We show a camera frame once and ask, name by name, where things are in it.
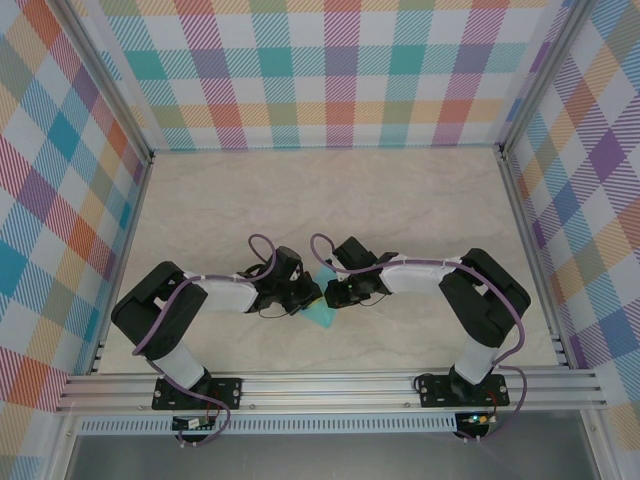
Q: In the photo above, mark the teal cloth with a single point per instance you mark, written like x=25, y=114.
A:
x=320, y=315

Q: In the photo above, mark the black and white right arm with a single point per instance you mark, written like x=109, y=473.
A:
x=480, y=310

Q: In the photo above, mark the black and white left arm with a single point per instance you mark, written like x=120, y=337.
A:
x=170, y=320

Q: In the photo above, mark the small circuit board green light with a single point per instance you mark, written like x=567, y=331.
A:
x=477, y=419

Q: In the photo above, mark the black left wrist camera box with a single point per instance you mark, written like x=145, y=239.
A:
x=287, y=262

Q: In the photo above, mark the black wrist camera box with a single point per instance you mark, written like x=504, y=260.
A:
x=287, y=262
x=355, y=255

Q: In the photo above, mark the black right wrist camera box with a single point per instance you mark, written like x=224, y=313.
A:
x=355, y=255

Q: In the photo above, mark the long aluminium mounting rail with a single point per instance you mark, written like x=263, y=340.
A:
x=325, y=392

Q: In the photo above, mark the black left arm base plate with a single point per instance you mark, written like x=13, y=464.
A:
x=227, y=392

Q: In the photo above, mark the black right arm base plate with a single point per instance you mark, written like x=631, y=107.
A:
x=435, y=392

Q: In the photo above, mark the aluminium table side rail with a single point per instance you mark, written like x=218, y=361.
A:
x=535, y=265
x=120, y=265

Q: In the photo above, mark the aluminium frame post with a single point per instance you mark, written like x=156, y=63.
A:
x=107, y=80
x=542, y=80

